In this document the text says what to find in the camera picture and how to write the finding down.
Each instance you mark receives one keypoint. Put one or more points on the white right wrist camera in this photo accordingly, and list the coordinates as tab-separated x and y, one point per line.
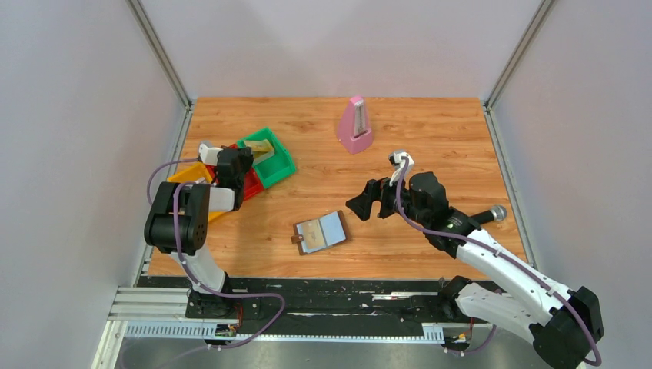
402	163

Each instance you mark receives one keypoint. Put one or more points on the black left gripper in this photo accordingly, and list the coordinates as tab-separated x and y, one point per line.
244	160

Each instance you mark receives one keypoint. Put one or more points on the black mounting rail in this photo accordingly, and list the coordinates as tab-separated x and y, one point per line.
291	309

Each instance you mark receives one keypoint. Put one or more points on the green plastic bin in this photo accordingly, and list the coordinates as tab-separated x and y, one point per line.
279	166

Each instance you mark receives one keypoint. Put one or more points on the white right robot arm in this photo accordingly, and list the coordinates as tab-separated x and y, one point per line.
563	325

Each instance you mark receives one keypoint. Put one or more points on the pink metronome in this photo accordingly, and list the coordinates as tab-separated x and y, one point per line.
354	129

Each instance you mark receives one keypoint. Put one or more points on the red plastic bin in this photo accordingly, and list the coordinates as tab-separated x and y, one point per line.
252	184

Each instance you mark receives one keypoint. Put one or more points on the gold card in green bin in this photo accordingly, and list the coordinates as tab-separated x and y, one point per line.
260	157

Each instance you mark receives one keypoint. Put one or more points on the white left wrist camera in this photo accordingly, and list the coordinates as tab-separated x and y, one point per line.
208	153

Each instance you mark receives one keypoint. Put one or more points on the brown leather card holder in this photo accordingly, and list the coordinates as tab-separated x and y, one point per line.
334	227

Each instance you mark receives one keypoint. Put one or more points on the gold striped card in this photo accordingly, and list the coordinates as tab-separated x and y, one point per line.
263	146

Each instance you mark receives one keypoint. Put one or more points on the yellow plastic bin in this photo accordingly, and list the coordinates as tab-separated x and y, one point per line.
218	201

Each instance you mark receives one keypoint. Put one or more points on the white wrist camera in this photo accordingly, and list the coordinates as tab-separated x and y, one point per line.
402	163
208	153

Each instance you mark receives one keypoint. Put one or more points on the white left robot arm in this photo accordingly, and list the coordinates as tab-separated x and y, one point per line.
177	223

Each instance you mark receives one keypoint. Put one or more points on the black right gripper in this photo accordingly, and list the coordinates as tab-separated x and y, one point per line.
384	197

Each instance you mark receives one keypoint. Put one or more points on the black microphone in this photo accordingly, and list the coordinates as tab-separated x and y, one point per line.
496	213

